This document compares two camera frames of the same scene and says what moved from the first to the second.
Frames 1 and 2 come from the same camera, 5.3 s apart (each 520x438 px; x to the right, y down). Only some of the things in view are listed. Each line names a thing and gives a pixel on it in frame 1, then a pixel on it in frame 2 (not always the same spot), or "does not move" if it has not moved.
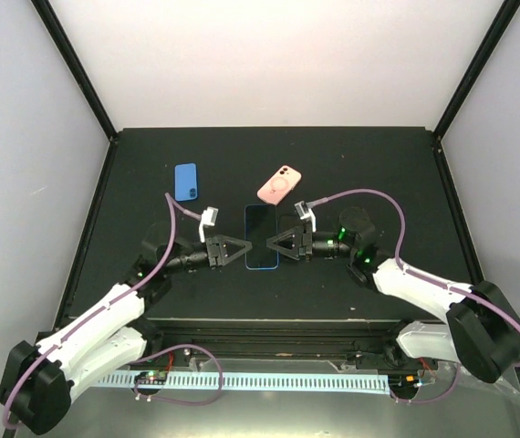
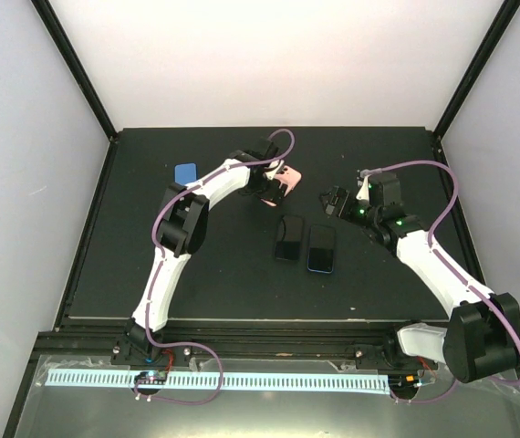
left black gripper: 216,247 → 272,192
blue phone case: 185,182 does not move
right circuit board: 403,383 does not move
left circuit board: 151,378 does not move
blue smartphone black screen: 261,225 → 322,248
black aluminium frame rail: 275,339 does not move
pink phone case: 280,183 does not move
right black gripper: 305,235 → 338,192
